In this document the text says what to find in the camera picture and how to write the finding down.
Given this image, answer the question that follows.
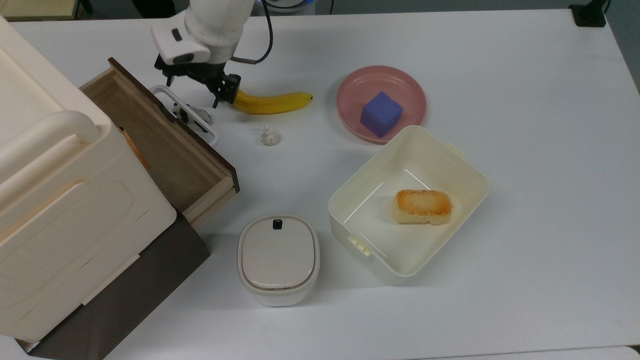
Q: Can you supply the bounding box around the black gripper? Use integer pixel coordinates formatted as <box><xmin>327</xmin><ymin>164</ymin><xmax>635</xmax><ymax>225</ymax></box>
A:
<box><xmin>153</xmin><ymin>54</ymin><xmax>242</xmax><ymax>109</ymax></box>

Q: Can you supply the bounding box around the black white panda toy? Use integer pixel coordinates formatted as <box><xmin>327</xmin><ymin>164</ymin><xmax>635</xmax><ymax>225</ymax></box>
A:
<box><xmin>170</xmin><ymin>102</ymin><xmax>212</xmax><ymax>132</ymax></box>

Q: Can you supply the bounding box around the wooden drawer with white handle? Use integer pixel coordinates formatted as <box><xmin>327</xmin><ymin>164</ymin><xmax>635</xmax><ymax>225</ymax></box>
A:
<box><xmin>79</xmin><ymin>57</ymin><xmax>241</xmax><ymax>229</ymax></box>

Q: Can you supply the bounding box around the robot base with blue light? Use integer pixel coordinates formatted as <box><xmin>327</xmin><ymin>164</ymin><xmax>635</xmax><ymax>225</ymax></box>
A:
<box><xmin>256</xmin><ymin>0</ymin><xmax>317</xmax><ymax>13</ymax></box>

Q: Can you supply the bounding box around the yellow toy banana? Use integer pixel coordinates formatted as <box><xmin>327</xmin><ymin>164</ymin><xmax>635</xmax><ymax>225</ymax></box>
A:
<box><xmin>232</xmin><ymin>90</ymin><xmax>315</xmax><ymax>116</ymax></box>

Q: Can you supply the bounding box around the toasted bread toy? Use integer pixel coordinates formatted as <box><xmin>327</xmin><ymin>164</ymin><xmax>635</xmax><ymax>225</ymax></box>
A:
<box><xmin>393</xmin><ymin>189</ymin><xmax>453</xmax><ymax>226</ymax></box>

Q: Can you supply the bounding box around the crumpled white paper ball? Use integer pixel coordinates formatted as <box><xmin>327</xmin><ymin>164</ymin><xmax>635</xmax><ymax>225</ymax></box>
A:
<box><xmin>259</xmin><ymin>125</ymin><xmax>281</xmax><ymax>147</ymax></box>

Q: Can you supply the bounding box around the pink plastic plate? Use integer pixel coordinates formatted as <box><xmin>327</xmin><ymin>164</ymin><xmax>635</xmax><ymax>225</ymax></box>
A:
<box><xmin>336</xmin><ymin>65</ymin><xmax>427</xmax><ymax>145</ymax></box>

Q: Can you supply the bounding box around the yellow wooden board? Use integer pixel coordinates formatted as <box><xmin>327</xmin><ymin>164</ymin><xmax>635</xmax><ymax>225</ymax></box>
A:
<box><xmin>0</xmin><ymin>0</ymin><xmax>82</xmax><ymax>22</ymax></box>

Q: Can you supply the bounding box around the purple foam cube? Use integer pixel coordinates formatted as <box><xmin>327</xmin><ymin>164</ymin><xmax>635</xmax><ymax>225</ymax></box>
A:
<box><xmin>360</xmin><ymin>91</ymin><xmax>404</xmax><ymax>139</ymax></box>

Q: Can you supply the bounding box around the small cream lidded trash can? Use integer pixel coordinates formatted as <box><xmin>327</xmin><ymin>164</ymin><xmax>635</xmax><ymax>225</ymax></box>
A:
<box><xmin>237</xmin><ymin>214</ymin><xmax>321</xmax><ymax>308</ymax></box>

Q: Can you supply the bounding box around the cream open storage bin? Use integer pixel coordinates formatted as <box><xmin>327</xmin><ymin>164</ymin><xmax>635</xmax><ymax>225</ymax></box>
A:
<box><xmin>328</xmin><ymin>125</ymin><xmax>490</xmax><ymax>287</ymax></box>

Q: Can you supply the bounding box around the black clamp stand base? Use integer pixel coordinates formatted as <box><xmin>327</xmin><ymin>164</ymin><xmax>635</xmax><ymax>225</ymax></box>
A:
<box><xmin>569</xmin><ymin>0</ymin><xmax>612</xmax><ymax>28</ymax></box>

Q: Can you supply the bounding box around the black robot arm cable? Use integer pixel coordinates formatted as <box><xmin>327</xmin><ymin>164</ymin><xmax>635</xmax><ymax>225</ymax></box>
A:
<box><xmin>231</xmin><ymin>0</ymin><xmax>275</xmax><ymax>65</ymax></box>

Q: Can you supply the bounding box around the cream storage box with handles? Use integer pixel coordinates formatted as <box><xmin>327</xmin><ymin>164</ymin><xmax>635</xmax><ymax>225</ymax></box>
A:
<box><xmin>0</xmin><ymin>15</ymin><xmax>178</xmax><ymax>344</ymax></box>

